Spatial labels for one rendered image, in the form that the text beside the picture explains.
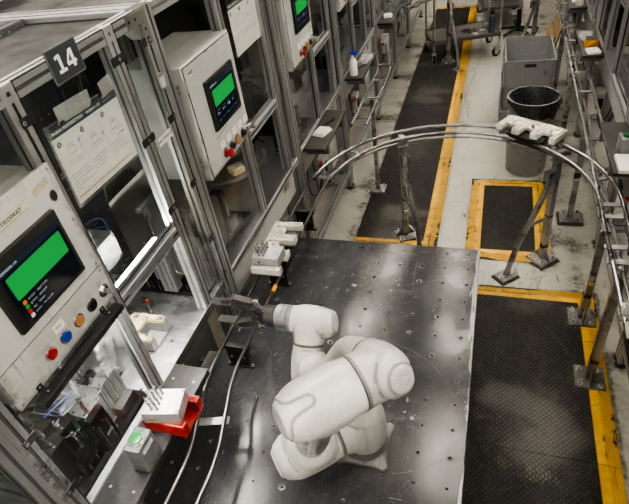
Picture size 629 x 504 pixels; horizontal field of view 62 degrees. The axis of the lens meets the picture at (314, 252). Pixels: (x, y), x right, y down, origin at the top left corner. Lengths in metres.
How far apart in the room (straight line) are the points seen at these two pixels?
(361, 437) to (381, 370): 0.64
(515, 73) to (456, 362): 3.26
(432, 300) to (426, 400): 0.53
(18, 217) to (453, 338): 1.64
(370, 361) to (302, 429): 0.20
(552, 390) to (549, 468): 0.43
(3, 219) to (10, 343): 0.30
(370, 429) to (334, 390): 0.63
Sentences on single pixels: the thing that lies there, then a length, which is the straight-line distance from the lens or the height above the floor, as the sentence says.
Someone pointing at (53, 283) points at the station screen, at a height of 1.58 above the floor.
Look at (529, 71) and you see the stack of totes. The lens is 4.97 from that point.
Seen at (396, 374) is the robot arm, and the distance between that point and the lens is 1.16.
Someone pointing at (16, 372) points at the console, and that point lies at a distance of 1.48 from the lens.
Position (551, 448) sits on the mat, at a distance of 2.82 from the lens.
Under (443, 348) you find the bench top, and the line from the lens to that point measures 2.23.
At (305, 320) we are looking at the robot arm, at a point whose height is 1.16.
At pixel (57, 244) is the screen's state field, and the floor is 1.66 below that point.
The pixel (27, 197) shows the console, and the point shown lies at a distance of 1.44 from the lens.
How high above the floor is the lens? 2.38
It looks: 39 degrees down
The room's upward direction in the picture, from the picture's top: 10 degrees counter-clockwise
